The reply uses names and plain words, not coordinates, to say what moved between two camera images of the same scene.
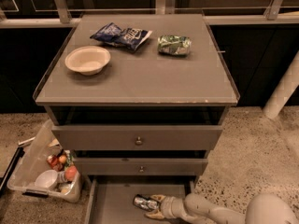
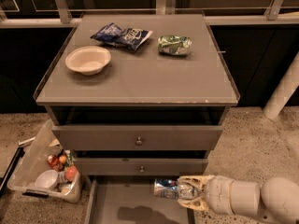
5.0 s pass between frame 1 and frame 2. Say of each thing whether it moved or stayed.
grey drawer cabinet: stayed
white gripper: moved
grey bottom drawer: stayed
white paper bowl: stayed
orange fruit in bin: stayed
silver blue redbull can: moved
